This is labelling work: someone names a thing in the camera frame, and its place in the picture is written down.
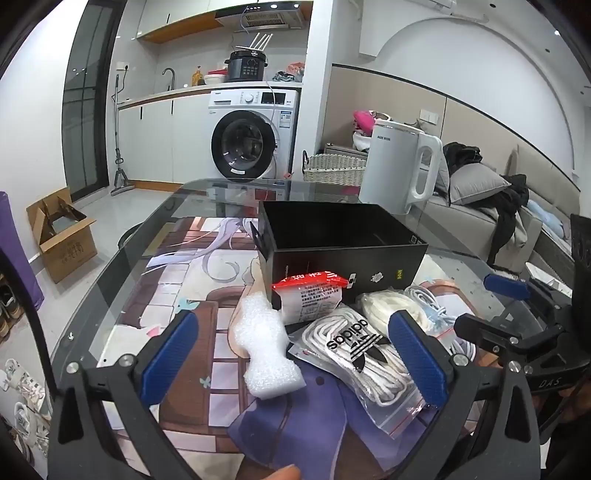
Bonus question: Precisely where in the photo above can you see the cream rope coil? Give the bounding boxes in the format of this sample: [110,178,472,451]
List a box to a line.
[355,288,437,333]

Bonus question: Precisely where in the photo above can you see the pile of clothes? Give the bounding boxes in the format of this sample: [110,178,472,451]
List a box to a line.
[272,62,306,83]

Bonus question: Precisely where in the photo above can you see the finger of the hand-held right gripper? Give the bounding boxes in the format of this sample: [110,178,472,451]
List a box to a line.
[484,273,573,324]
[454,314,566,370]

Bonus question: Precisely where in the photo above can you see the light blue cloth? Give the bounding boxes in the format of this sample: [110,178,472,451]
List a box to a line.
[526,198,566,238]

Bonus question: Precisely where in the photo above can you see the white wicker basket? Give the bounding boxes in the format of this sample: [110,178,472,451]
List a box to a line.
[302,150,370,185]

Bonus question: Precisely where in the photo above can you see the bag of white shoelaces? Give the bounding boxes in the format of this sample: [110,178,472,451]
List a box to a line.
[287,302,437,437]

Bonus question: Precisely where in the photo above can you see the black clothes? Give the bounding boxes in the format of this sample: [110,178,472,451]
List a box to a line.
[443,142,483,172]

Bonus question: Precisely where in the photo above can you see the brown cardboard box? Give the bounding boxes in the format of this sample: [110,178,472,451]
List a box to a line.
[26,187,98,284]

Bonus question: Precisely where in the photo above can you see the white foam piece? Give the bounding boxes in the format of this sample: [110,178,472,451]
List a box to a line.
[229,292,306,398]

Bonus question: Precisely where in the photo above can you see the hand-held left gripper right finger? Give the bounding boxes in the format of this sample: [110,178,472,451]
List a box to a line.
[387,309,543,480]

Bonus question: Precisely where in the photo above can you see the grey sofa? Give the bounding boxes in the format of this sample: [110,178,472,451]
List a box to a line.
[422,152,591,278]

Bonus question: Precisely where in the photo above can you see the white patterned slipper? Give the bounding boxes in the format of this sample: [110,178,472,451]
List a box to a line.
[13,401,52,457]
[4,359,45,398]

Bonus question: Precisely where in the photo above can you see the white cable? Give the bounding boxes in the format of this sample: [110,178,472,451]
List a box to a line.
[404,284,476,356]

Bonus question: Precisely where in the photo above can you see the dark glass door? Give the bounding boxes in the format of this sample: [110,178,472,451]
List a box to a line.
[62,0,123,201]

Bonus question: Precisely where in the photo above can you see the dark jacket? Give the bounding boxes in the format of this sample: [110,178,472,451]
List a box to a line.
[487,174,529,266]

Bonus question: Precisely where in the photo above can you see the red and white packet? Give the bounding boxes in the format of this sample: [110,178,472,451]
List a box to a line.
[271,270,349,326]

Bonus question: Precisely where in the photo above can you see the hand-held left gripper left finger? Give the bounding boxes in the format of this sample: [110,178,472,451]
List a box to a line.
[46,308,200,480]

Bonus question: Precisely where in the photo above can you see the white kitchen cabinet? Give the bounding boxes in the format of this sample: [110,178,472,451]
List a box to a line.
[117,92,214,186]

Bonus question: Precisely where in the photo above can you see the steel range hood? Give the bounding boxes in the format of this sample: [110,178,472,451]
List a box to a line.
[215,2,306,31]

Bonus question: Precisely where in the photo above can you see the flat mop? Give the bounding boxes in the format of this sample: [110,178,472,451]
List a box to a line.
[112,74,134,195]

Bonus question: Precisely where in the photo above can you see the grey pillow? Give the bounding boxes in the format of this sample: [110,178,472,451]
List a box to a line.
[449,163,512,206]

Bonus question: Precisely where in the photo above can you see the purple cloth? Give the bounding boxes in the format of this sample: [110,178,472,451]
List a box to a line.
[0,191,44,319]

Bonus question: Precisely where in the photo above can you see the printed desk mat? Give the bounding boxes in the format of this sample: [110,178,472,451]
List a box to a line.
[106,215,504,480]

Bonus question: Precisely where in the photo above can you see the black pressure cooker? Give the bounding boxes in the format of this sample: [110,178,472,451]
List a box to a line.
[225,50,269,83]

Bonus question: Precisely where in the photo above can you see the white electric kettle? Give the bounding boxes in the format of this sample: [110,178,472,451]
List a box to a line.
[359,119,444,215]

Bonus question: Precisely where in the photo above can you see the person's left hand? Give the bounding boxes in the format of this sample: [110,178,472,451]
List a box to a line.
[257,464,302,480]

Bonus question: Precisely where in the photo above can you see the white washing machine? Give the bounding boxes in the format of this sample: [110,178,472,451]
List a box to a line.
[209,88,300,182]

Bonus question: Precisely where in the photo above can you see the white router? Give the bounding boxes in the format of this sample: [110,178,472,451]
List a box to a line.
[235,33,271,52]

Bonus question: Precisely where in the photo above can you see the black cardboard box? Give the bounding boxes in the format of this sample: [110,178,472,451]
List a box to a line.
[256,199,429,308]

